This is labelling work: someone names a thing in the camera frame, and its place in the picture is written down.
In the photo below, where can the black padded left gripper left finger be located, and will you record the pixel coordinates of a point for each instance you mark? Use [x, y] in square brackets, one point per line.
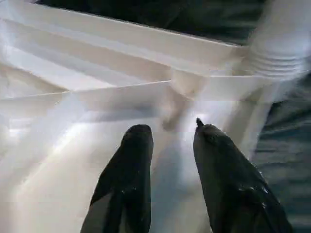
[126, 182]

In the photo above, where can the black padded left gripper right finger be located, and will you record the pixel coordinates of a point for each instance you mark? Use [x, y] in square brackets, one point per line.
[233, 184]

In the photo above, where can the white plastic table top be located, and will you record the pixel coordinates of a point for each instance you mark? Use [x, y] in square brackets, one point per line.
[73, 121]

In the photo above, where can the white plastic table leg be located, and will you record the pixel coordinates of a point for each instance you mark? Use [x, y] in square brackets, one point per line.
[279, 36]

